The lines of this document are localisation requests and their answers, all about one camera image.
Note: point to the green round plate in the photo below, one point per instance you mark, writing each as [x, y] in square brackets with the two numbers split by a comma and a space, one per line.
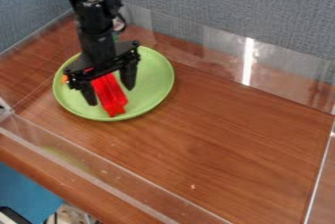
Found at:
[155, 84]

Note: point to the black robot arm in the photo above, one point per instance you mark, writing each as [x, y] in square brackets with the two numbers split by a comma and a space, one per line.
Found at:
[96, 16]

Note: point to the orange toy carrot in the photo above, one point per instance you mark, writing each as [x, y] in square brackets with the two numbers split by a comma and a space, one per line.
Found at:
[65, 79]

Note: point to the clear acrylic enclosure wall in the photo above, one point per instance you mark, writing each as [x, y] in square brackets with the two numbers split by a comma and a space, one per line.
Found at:
[235, 151]

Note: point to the red plastic clip object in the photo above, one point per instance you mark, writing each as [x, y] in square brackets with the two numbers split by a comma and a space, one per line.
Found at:
[111, 94]

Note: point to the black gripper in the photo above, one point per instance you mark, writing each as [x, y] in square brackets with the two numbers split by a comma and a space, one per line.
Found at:
[103, 57]

